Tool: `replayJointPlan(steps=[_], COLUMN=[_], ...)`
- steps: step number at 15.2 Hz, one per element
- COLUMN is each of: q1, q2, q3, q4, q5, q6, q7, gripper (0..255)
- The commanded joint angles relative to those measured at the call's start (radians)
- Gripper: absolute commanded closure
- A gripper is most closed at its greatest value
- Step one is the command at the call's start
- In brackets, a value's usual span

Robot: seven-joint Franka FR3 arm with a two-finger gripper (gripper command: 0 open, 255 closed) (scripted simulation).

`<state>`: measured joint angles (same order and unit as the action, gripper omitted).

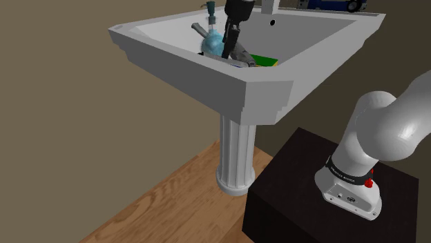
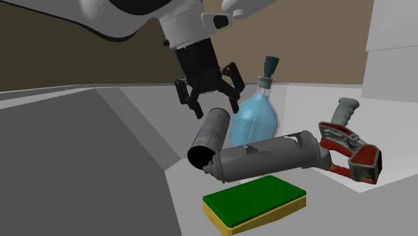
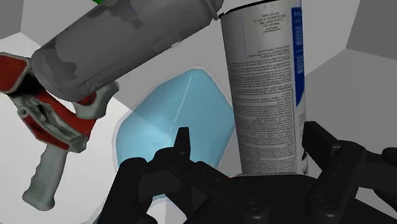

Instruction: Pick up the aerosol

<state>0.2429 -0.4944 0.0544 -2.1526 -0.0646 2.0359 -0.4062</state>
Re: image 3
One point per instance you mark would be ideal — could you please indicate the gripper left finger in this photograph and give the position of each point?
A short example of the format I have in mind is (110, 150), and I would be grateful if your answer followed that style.
(173, 169)

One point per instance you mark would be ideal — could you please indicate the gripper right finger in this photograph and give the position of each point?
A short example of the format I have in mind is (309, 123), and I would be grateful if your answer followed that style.
(338, 173)

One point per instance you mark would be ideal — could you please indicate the light blue translucent container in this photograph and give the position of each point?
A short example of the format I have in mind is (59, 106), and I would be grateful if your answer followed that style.
(173, 124)

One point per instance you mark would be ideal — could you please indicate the white spray can with print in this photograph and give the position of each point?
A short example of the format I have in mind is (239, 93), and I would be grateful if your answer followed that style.
(266, 93)

